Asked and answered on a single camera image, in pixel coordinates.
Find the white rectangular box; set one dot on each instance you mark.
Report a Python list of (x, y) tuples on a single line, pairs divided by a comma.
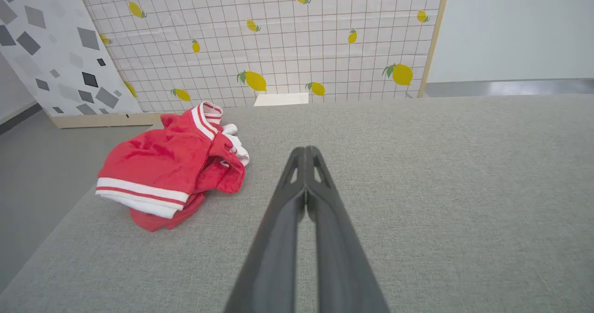
[(281, 99)]

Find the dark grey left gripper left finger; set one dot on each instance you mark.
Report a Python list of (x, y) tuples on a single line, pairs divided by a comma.
[(274, 257)]

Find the white grey terrazzo pattern panel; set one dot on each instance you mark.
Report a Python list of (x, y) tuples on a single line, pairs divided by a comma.
[(51, 62)]

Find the red and white shirt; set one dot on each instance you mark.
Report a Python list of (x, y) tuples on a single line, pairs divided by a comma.
[(162, 160)]

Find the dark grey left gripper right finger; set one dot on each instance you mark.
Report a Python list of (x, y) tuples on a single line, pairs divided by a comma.
[(341, 266)]

